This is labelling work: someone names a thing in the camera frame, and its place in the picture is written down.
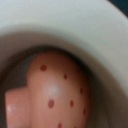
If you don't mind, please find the pink toy mushroom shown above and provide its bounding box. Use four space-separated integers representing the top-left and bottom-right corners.
5 51 90 128

